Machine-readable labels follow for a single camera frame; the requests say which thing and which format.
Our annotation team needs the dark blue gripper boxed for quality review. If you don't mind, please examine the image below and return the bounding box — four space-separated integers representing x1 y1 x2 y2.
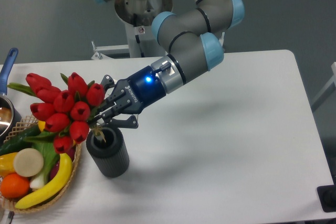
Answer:
100 55 186 129

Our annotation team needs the red tulip bouquet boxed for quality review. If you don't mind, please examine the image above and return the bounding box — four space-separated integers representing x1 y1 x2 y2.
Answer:
8 72 106 154

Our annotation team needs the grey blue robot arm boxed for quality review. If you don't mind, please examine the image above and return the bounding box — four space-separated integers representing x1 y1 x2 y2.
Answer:
89 0 245 129

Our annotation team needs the dark grey ribbed vase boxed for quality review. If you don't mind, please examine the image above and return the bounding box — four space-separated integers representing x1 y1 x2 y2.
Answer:
86 127 130 178

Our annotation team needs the purple red vegetable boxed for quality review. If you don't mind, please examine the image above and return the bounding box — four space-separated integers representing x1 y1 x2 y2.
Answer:
49 146 76 180

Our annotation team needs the yellow squash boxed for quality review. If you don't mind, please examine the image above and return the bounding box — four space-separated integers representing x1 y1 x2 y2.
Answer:
38 120 46 132

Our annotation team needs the green bok choy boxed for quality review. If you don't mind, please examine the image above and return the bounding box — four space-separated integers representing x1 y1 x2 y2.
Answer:
30 131 59 191

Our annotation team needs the woven wicker basket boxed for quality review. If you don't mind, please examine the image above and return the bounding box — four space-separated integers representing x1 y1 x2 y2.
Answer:
1 115 82 214

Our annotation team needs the yellow banana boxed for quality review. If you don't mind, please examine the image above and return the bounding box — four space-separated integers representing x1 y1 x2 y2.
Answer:
15 153 72 209

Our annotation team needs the beige round slice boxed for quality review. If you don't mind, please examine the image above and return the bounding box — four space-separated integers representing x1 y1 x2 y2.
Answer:
13 148 44 177

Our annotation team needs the green cucumber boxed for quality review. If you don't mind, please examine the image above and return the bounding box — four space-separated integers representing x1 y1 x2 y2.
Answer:
1 125 40 155

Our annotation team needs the yellow bell pepper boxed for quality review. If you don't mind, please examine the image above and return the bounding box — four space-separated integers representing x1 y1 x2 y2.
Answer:
0 152 18 177

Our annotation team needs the orange fruit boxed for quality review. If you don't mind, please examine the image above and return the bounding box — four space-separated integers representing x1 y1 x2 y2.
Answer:
1 173 30 199

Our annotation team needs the black device at edge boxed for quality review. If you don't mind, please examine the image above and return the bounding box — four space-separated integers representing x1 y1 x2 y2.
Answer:
317 185 335 212

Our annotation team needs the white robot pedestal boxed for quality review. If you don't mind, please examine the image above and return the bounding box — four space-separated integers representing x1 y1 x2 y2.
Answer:
92 0 173 59

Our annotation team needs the blue handled saucepan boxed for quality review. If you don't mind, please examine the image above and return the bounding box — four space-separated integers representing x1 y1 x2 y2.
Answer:
1 48 22 145

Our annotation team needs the white frame at right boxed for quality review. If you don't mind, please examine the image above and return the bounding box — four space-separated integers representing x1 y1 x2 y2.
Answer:
310 62 335 113

